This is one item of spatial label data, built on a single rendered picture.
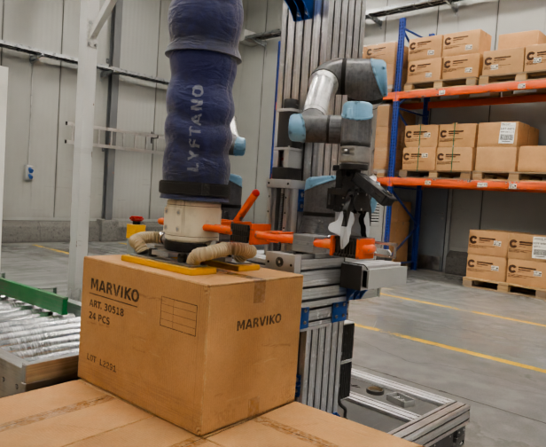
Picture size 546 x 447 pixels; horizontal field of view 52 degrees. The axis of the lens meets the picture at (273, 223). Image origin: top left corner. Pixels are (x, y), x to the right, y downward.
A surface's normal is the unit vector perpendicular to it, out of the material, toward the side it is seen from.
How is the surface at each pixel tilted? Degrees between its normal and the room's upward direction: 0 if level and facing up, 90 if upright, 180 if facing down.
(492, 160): 89
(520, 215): 90
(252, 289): 90
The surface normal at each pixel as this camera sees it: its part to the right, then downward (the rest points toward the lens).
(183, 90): -0.25, -0.14
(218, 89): 0.61, -0.14
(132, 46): 0.73, 0.08
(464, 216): -0.68, 0.00
